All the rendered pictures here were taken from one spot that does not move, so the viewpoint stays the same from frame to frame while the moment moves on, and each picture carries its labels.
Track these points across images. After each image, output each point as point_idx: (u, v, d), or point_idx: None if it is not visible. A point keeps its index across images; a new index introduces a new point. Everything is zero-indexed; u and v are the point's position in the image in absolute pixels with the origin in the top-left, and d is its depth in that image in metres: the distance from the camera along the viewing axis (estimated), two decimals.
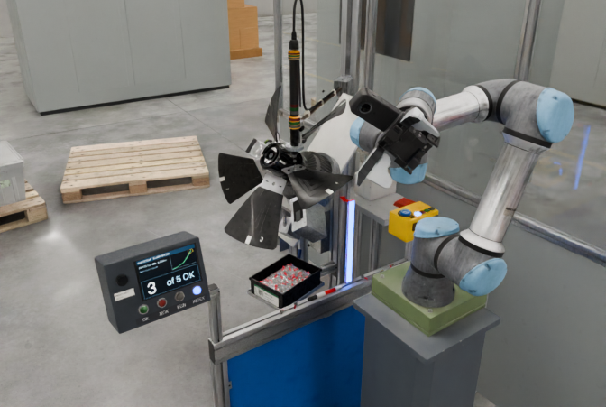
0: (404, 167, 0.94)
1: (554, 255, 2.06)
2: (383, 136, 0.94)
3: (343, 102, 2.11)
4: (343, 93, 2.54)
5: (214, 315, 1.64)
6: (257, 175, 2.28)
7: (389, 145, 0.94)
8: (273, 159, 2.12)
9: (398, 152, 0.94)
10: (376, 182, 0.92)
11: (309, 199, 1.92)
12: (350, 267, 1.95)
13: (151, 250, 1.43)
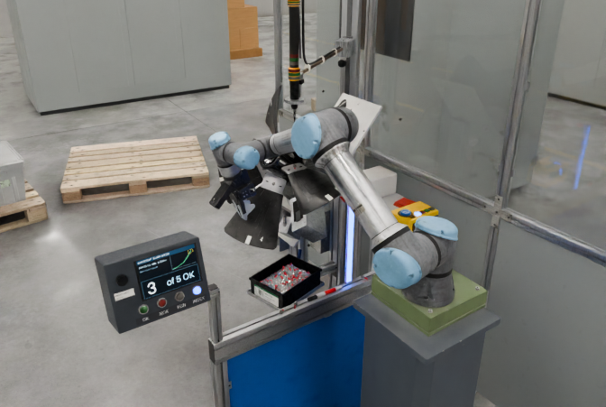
0: None
1: (554, 255, 2.06)
2: (233, 199, 2.01)
3: (332, 196, 1.93)
4: (344, 54, 2.46)
5: (214, 315, 1.64)
6: None
7: None
8: (266, 161, 2.14)
9: None
10: None
11: (234, 228, 2.12)
12: (350, 267, 1.95)
13: (151, 250, 1.43)
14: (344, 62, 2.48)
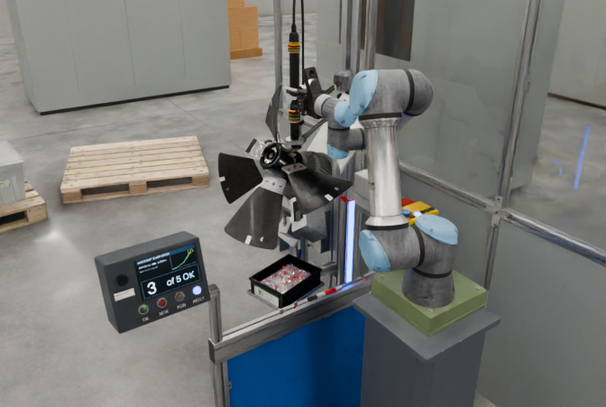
0: None
1: (554, 255, 2.06)
2: (306, 88, 1.95)
3: (332, 196, 1.93)
4: (343, 87, 2.53)
5: (214, 315, 1.64)
6: None
7: None
8: (266, 161, 2.14)
9: None
10: None
11: (234, 228, 2.12)
12: (350, 267, 1.95)
13: (151, 250, 1.43)
14: None
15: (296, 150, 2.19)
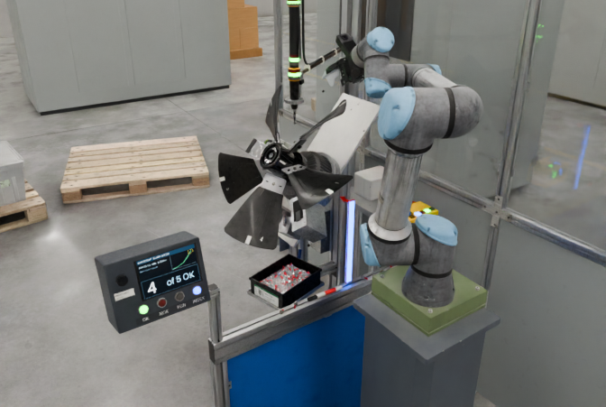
0: None
1: (554, 255, 2.06)
2: None
3: (332, 189, 1.92)
4: (344, 54, 2.47)
5: (214, 315, 1.64)
6: None
7: None
8: (266, 161, 2.14)
9: None
10: None
11: (234, 228, 2.12)
12: (350, 267, 1.95)
13: (151, 250, 1.43)
14: None
15: (296, 150, 2.19)
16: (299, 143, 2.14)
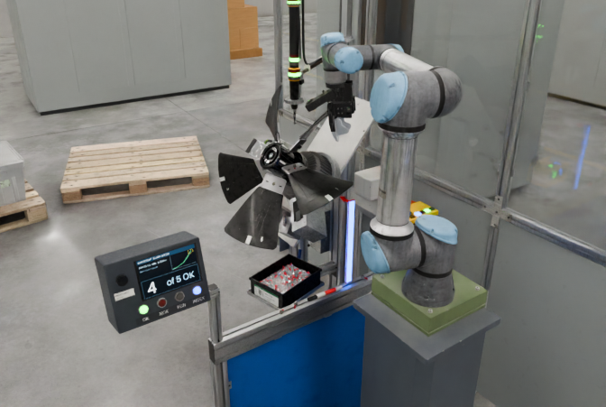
0: None
1: (554, 255, 2.06)
2: None
3: (251, 241, 2.09)
4: None
5: (214, 315, 1.64)
6: (307, 135, 2.18)
7: None
8: (265, 154, 2.17)
9: None
10: None
11: (222, 161, 2.37)
12: (350, 267, 1.95)
13: (151, 250, 1.43)
14: None
15: None
16: None
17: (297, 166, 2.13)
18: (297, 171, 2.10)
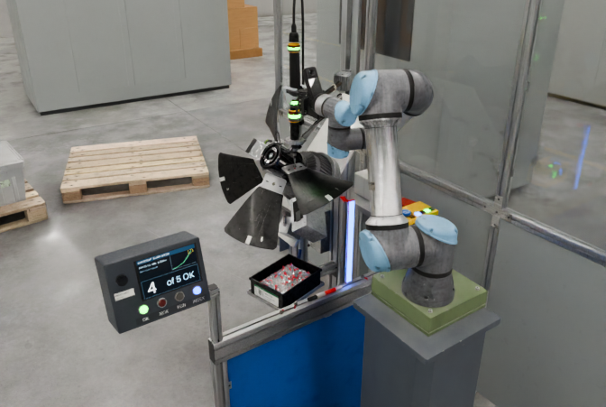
0: None
1: (554, 255, 2.06)
2: (307, 88, 1.95)
3: (251, 241, 2.09)
4: (343, 87, 2.53)
5: (214, 315, 1.64)
6: (307, 135, 2.18)
7: None
8: (265, 154, 2.17)
9: None
10: None
11: (222, 161, 2.37)
12: (350, 267, 1.95)
13: (151, 250, 1.43)
14: None
15: None
16: None
17: (297, 166, 2.13)
18: (297, 171, 2.10)
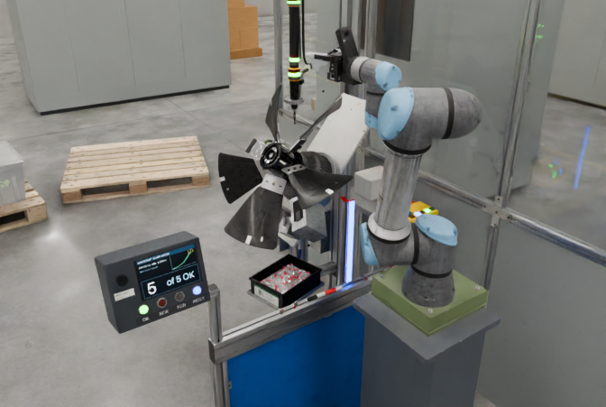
0: None
1: (554, 255, 2.06)
2: (339, 52, 1.74)
3: (251, 241, 2.09)
4: None
5: (214, 315, 1.64)
6: (307, 135, 2.18)
7: None
8: (265, 154, 2.17)
9: None
10: None
11: (222, 161, 2.37)
12: (350, 267, 1.95)
13: (151, 250, 1.43)
14: None
15: None
16: None
17: (297, 167, 2.13)
18: (297, 171, 2.10)
